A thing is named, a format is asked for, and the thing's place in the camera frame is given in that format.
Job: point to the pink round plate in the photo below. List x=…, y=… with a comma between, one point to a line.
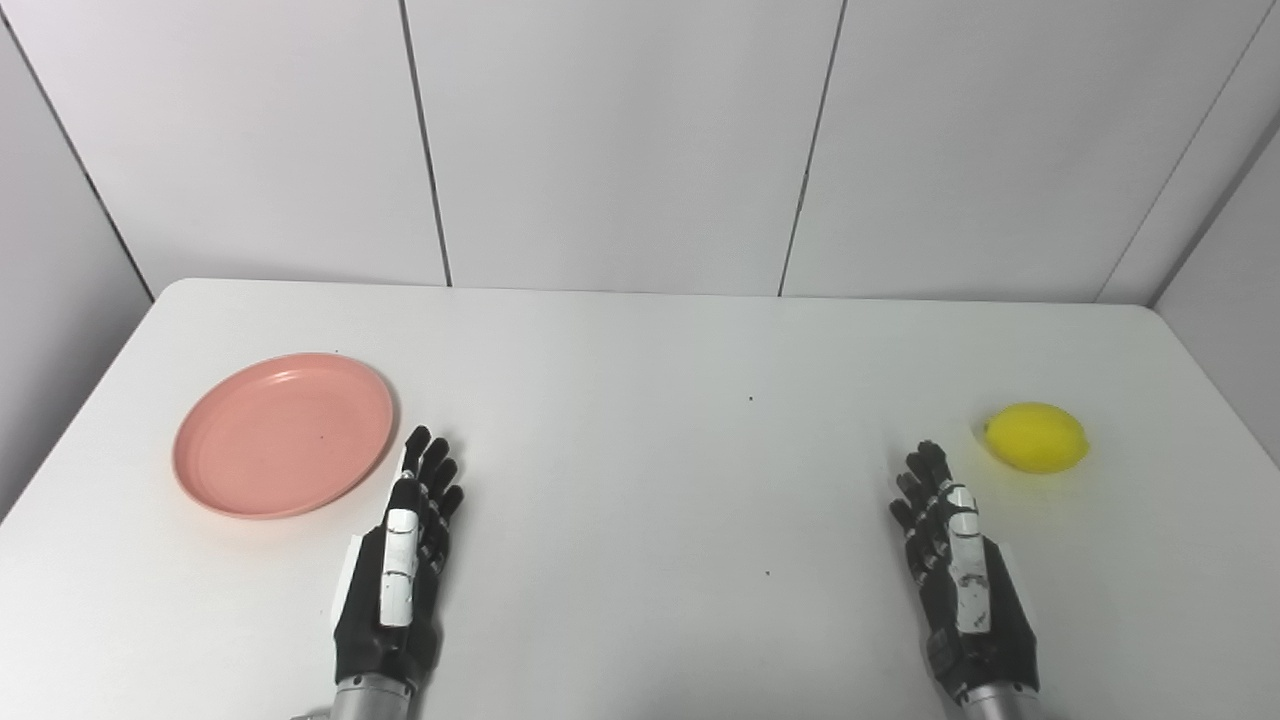
x=284, y=434

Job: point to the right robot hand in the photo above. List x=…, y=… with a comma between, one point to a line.
x=970, y=600

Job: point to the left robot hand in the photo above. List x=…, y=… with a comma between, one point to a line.
x=395, y=590

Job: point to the yellow lemon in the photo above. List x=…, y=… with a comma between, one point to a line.
x=1035, y=437

